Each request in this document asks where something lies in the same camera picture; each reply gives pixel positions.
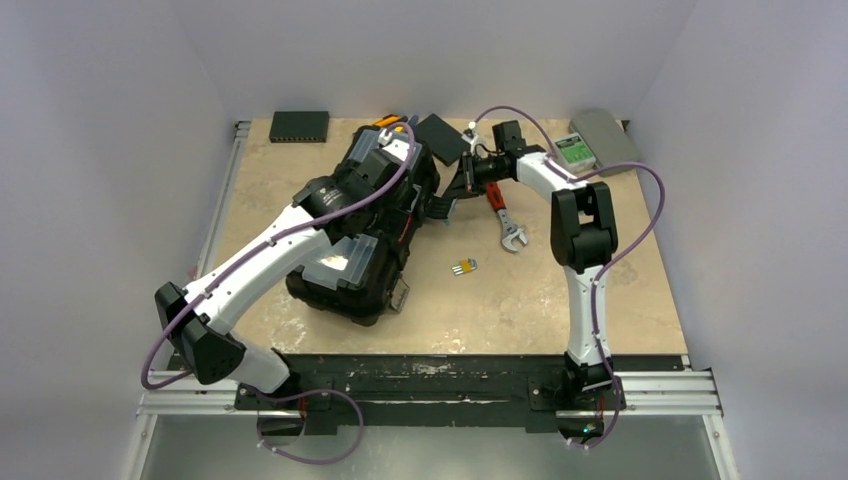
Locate red handled adjustable wrench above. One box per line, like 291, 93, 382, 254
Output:
486, 182, 528, 254

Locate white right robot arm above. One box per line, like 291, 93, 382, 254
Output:
427, 148, 618, 407

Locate black plastic toolbox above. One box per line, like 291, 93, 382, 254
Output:
285, 126, 440, 326

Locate yellow hex key set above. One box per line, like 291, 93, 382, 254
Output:
451, 258, 478, 276

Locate black flat case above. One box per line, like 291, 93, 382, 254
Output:
413, 114, 470, 166

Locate white green small box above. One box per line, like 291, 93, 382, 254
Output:
554, 132, 596, 175

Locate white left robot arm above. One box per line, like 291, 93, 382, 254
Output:
141, 144, 415, 390

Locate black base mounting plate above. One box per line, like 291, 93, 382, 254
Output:
166, 354, 685, 437

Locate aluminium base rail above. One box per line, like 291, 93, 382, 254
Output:
136, 370, 723, 417

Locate yellow tools behind toolbox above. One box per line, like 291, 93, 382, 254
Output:
373, 114, 419, 128

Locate grey sharpening stone block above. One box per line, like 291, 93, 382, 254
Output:
569, 109, 643, 176

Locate black network switch box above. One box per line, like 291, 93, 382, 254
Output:
268, 111, 330, 143

